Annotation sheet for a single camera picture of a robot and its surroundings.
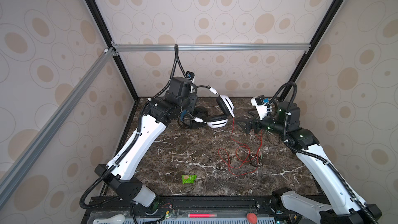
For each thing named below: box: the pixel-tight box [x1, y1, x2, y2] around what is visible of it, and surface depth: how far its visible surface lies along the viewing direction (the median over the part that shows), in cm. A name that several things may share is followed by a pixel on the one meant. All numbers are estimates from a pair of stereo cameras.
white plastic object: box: [92, 214, 126, 224], surface depth 71 cm
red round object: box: [246, 212, 258, 224], surface depth 70 cm
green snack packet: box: [181, 174, 198, 185], surface depth 81 cm
